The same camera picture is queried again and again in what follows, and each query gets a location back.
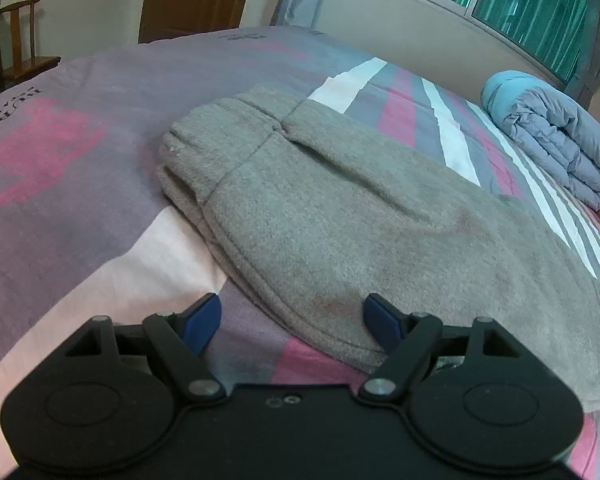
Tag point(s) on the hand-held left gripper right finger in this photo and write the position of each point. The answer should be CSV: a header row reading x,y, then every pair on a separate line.
x,y
380,321

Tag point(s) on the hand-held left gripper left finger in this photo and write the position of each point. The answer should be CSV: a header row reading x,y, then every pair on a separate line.
x,y
202,321

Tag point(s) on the grey fleece pants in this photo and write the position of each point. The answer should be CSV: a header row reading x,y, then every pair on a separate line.
x,y
360,220

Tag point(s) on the striped bed sheet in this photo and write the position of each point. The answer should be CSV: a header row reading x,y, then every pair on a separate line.
x,y
80,170

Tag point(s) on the blue-grey folded duvet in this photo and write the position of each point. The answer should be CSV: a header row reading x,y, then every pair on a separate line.
x,y
550,125

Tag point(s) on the wooden chair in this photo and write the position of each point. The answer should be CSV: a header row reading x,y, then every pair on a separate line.
x,y
22,60

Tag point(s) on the brown wooden door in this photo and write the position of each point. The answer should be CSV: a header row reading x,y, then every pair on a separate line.
x,y
195,0

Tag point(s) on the window with green glass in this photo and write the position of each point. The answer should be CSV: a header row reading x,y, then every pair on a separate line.
x,y
525,0

